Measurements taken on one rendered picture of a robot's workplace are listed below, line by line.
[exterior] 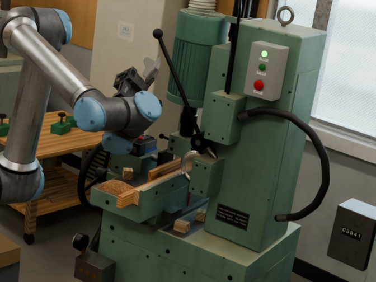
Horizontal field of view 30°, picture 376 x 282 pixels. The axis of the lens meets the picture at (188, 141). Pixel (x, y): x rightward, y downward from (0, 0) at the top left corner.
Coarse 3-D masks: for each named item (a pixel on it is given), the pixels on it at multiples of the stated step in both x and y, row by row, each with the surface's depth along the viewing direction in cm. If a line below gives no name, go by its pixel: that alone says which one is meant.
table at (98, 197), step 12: (120, 180) 245; (132, 180) 247; (144, 180) 248; (96, 192) 235; (108, 192) 233; (180, 192) 247; (96, 204) 236; (108, 204) 234; (132, 204) 228; (156, 204) 234; (168, 204) 242; (132, 216) 229; (144, 216) 230
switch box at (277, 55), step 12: (252, 48) 209; (264, 48) 207; (276, 48) 205; (288, 48) 208; (252, 60) 210; (276, 60) 206; (252, 72) 210; (264, 72) 208; (276, 72) 207; (252, 84) 211; (264, 84) 209; (276, 84) 208; (264, 96) 210; (276, 96) 211
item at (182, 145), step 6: (174, 138) 247; (180, 138) 246; (186, 138) 245; (168, 144) 249; (174, 144) 247; (180, 144) 246; (186, 144) 245; (168, 150) 249; (174, 150) 248; (180, 150) 246; (186, 150) 245; (180, 156) 247
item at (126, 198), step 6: (180, 168) 253; (168, 174) 246; (138, 186) 232; (126, 192) 226; (132, 192) 226; (120, 198) 222; (126, 198) 224; (132, 198) 227; (120, 204) 223; (126, 204) 225
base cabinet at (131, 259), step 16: (112, 240) 246; (112, 256) 248; (128, 256) 244; (144, 256) 240; (160, 256) 237; (288, 256) 253; (128, 272) 246; (144, 272) 242; (160, 272) 238; (176, 272) 235; (192, 272) 231; (272, 272) 243; (288, 272) 258
